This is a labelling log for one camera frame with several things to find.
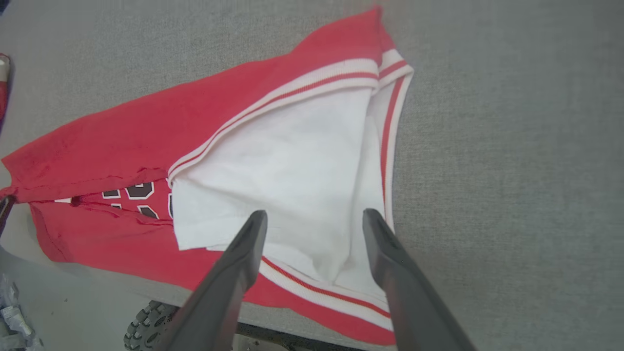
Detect crumpled clear plastic bag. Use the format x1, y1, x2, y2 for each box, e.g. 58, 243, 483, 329
0, 273, 44, 351

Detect red white shorts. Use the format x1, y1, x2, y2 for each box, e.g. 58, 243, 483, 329
0, 53, 11, 122

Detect red white number jersey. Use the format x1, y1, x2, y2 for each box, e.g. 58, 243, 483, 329
0, 6, 415, 348

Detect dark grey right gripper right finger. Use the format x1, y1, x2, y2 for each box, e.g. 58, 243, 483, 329
362, 209, 476, 351

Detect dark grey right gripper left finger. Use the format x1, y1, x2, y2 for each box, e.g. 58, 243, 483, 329
161, 210, 269, 351

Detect black knobby tyre wheel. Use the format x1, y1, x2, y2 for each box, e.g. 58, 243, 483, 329
123, 300, 182, 351

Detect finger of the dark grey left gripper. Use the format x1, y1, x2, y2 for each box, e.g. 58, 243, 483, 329
0, 196, 14, 237

